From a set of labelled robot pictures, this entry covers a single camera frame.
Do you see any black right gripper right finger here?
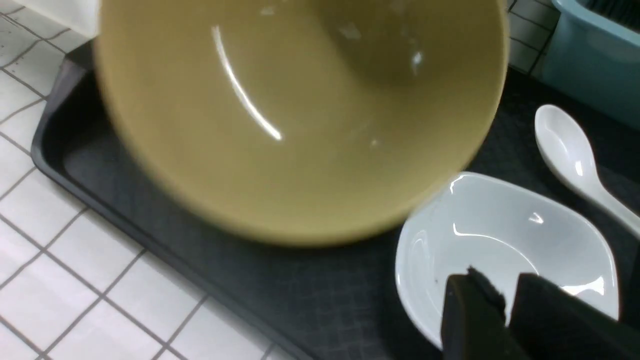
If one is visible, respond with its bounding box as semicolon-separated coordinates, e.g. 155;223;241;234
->
508;273;640;360

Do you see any white square sauce dish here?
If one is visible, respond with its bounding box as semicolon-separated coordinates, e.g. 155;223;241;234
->
395;172;620;350

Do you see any large white plastic tub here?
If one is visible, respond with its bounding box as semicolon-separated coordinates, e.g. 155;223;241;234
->
16;0;101;38

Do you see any yellow noodle bowl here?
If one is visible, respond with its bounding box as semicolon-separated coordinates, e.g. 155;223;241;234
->
94;0;510;248

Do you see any white ceramic soup spoon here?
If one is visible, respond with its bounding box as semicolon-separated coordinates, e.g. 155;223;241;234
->
534;104;640;239

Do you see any blue chopstick bin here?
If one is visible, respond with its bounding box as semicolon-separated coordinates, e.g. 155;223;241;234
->
541;0;640;129

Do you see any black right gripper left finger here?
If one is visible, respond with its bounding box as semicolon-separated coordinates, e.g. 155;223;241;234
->
440;267;530;360

